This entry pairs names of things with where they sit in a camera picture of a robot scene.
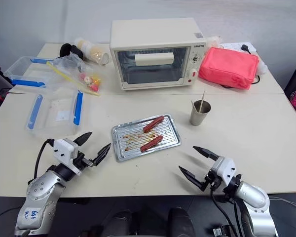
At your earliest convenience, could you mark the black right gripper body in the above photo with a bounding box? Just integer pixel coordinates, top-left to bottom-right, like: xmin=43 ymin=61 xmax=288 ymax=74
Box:
xmin=204 ymin=170 xmax=224 ymax=193

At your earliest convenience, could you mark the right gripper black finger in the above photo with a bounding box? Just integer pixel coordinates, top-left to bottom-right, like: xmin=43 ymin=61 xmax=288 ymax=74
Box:
xmin=178 ymin=165 xmax=206 ymax=192
xmin=192 ymin=146 xmax=222 ymax=162

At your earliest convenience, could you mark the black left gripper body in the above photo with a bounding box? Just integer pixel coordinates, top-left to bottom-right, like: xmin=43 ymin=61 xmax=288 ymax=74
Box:
xmin=73 ymin=147 xmax=95 ymax=172

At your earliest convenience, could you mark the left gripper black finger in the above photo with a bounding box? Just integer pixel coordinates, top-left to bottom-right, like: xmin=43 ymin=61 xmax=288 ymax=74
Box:
xmin=73 ymin=132 xmax=93 ymax=147
xmin=93 ymin=142 xmax=112 ymax=167

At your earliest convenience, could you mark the ribbed metal baking tray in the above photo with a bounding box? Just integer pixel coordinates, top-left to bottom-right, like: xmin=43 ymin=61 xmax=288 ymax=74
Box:
xmin=111 ymin=114 xmax=182 ymax=162

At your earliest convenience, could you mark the grey metal cup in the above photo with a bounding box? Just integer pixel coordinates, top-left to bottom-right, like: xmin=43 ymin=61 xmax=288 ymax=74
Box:
xmin=189 ymin=99 xmax=212 ymax=126

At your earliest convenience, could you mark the clear box with blue clips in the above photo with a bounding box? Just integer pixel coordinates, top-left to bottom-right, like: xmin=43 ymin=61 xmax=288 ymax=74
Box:
xmin=24 ymin=89 xmax=86 ymax=137
xmin=3 ymin=56 xmax=63 ymax=89

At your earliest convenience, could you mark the black metal clamp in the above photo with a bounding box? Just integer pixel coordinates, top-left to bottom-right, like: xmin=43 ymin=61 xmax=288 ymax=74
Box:
xmin=213 ymin=224 xmax=235 ymax=237

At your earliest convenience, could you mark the red grilled sausage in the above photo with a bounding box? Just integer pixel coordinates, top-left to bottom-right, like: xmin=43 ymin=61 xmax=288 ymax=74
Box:
xmin=143 ymin=115 xmax=165 ymax=133
xmin=140 ymin=135 xmax=164 ymax=152

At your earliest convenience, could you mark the clear zip bag with candies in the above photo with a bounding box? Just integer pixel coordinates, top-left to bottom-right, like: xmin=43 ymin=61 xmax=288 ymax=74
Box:
xmin=46 ymin=52 xmax=102 ymax=96

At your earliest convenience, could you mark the pink fabric pouch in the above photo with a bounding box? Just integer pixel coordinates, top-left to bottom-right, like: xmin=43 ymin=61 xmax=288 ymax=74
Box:
xmin=197 ymin=47 xmax=260 ymax=90

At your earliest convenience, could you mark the black rounded object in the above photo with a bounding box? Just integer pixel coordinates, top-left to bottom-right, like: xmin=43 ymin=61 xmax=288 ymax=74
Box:
xmin=59 ymin=42 xmax=84 ymax=60

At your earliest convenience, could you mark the white power strip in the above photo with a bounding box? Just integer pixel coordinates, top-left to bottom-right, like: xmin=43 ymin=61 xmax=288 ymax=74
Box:
xmin=219 ymin=42 xmax=258 ymax=54

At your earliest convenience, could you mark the crumpled clear plastic bag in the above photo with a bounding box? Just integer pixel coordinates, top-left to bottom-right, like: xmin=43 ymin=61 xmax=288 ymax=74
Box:
xmin=206 ymin=35 xmax=223 ymax=49

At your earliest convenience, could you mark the cream toaster oven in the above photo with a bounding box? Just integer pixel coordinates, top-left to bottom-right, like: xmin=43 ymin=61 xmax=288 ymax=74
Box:
xmin=109 ymin=18 xmax=208 ymax=92

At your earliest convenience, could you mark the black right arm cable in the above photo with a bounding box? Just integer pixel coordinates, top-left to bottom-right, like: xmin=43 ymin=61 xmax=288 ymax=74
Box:
xmin=211 ymin=189 xmax=249 ymax=237

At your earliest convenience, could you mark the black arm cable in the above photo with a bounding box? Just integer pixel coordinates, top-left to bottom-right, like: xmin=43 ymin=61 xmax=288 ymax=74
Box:
xmin=211 ymin=189 xmax=249 ymax=237
xmin=34 ymin=139 xmax=55 ymax=185

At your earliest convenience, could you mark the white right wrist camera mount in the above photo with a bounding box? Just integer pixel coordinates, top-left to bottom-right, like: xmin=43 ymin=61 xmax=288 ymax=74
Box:
xmin=210 ymin=156 xmax=236 ymax=189

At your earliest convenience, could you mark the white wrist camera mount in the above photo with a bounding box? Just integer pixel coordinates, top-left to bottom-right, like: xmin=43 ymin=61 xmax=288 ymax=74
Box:
xmin=52 ymin=138 xmax=81 ymax=175
xmin=210 ymin=156 xmax=236 ymax=189

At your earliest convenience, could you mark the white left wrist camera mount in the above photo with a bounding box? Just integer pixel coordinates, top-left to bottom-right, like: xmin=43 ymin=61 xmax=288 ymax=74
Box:
xmin=52 ymin=138 xmax=81 ymax=175

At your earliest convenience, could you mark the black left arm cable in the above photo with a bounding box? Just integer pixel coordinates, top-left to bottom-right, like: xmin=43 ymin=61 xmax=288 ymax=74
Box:
xmin=34 ymin=139 xmax=55 ymax=185

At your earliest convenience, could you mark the black power cable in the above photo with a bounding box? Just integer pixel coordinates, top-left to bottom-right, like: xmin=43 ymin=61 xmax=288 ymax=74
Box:
xmin=219 ymin=73 xmax=261 ymax=89

